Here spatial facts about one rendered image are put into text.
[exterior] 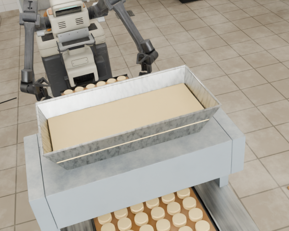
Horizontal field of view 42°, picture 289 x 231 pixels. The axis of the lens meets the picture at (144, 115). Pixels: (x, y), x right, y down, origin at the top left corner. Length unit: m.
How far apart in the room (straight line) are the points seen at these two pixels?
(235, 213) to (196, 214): 0.18
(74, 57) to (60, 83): 0.44
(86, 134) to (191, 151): 0.34
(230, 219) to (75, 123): 0.67
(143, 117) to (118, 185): 0.24
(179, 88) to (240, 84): 2.42
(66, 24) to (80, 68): 0.35
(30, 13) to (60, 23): 0.52
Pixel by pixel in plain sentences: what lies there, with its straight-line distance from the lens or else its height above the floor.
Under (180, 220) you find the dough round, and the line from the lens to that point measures 1.37.
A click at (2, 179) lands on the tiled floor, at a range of 3.16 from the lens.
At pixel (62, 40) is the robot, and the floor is 0.93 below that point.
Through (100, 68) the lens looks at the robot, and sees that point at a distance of 3.06.
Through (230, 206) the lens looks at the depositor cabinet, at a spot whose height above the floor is 0.84.
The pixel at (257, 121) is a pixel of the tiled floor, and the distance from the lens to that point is 3.29.
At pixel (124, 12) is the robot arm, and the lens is 2.27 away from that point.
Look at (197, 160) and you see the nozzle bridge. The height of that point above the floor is 1.14.
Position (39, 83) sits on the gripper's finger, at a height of 1.05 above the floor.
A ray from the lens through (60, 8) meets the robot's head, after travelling 2.64.
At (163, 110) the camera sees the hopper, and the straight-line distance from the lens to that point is 1.26.
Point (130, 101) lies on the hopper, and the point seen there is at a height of 1.27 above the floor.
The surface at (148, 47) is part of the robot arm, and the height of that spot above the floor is 1.05.
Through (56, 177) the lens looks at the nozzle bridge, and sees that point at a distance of 1.23.
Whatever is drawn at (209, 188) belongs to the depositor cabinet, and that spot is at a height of 0.84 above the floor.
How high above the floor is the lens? 2.01
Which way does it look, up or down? 36 degrees down
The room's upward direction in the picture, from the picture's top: 8 degrees counter-clockwise
